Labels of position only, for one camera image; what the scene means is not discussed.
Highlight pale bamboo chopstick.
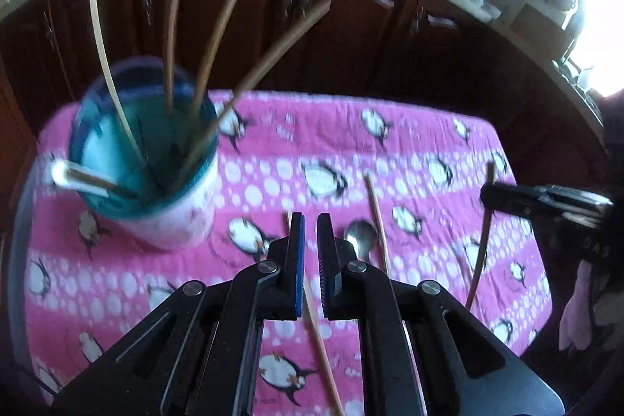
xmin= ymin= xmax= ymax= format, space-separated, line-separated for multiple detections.
xmin=89 ymin=0 xmax=146 ymax=165

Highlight dark wood base cabinets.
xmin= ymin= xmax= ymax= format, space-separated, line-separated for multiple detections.
xmin=1 ymin=0 xmax=607 ymax=207

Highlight gloved right hand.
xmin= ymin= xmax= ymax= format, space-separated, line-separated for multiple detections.
xmin=558 ymin=261 xmax=623 ymax=352

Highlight light bamboo chopstick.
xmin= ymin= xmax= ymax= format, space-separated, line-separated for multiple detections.
xmin=303 ymin=274 xmax=345 ymax=416

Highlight chopstick on towel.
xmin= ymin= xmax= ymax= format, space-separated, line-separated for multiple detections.
xmin=463 ymin=160 xmax=497 ymax=312
xmin=364 ymin=173 xmax=391 ymax=276

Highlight pink penguin towel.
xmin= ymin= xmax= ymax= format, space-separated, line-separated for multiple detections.
xmin=24 ymin=93 xmax=552 ymax=398

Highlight white teal-rimmed utensil cup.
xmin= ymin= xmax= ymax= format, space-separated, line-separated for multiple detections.
xmin=68 ymin=56 xmax=218 ymax=250

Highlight long brown chopstick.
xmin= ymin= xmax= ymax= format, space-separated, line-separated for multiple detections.
xmin=169 ymin=0 xmax=332 ymax=191

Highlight metal spoon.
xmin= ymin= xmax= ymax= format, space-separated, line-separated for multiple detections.
xmin=344 ymin=219 xmax=378 ymax=263

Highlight brown wooden chopstick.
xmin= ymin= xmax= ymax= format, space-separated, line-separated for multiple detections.
xmin=163 ymin=0 xmax=180 ymax=113

